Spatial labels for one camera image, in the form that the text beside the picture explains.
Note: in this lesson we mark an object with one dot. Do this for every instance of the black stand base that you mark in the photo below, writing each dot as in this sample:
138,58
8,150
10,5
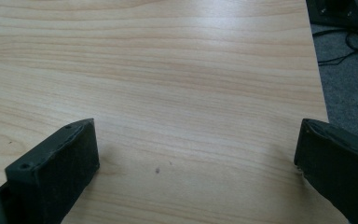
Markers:
335,12

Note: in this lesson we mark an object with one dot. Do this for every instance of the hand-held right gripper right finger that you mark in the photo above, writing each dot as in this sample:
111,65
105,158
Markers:
338,165

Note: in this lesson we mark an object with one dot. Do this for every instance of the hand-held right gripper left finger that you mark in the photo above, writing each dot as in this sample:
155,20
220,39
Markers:
54,169

